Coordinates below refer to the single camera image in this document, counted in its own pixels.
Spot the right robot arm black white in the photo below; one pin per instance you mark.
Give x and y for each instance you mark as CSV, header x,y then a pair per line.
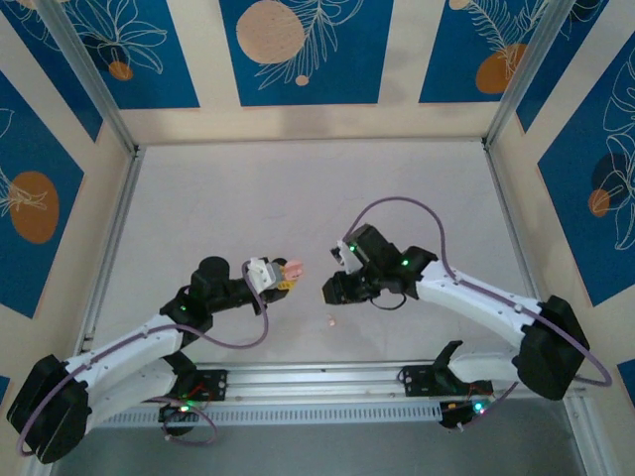
x,y
471,297

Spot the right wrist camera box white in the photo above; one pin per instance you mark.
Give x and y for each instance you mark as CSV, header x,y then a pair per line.
x,y
344,258

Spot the aluminium mounting rail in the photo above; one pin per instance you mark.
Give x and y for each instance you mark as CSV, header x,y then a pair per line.
x,y
307,384

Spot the aluminium lower frame bar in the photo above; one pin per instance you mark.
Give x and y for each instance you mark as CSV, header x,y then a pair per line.
x,y
585,436
30,468

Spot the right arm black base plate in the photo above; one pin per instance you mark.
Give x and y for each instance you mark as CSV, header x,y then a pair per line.
x,y
417,382

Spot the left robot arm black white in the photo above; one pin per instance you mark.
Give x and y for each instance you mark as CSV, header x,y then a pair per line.
x,y
124,352

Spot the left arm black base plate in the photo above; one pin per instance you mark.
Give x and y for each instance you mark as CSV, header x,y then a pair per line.
x,y
218,384

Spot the pink round earbud charging case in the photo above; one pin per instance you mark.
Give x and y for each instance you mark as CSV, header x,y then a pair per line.
x,y
295,269

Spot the aluminium table side rail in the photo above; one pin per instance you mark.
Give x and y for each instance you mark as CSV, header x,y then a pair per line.
x,y
121,208
498,188

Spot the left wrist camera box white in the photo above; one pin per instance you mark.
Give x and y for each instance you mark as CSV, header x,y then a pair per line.
x,y
263,273

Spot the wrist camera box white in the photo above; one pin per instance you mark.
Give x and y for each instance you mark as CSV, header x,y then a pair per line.
x,y
344,258
263,273

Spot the aluminium frame post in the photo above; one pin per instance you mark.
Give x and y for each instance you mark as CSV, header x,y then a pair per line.
x,y
89,74
531,74

